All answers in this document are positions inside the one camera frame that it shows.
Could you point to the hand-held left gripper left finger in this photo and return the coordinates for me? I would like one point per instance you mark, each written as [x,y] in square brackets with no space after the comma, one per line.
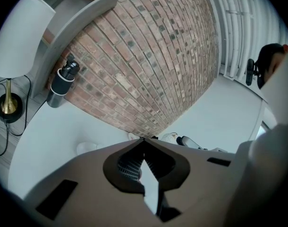
[87,185]

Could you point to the small plate with red print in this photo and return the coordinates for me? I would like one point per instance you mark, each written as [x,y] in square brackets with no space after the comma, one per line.
[132,136]

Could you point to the grey wooden side desk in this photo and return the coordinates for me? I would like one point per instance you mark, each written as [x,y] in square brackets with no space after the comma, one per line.
[21,126]

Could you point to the black cylindrical speaker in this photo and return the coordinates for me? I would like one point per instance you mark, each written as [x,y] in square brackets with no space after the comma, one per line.
[62,84]

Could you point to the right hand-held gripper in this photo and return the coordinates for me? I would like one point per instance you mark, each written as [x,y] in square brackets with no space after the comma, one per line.
[281,103]

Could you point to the row of white pipes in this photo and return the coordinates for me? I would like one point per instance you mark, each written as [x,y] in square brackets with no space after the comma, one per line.
[233,32]

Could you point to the grey wooden shelf unit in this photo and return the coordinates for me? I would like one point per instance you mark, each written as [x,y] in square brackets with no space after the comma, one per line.
[75,20]

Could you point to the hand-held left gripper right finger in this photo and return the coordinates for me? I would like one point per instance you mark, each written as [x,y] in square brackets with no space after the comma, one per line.
[200,185]

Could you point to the white shade table lamp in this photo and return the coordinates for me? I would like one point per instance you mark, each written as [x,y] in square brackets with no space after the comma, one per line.
[19,32]

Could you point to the person's face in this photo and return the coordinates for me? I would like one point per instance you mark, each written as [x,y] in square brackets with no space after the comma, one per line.
[275,66]

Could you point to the red hair clip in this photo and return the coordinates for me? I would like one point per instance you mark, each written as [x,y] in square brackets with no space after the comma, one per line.
[286,47]

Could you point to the black head-worn camera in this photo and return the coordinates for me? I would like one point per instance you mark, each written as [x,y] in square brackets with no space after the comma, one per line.
[250,71]

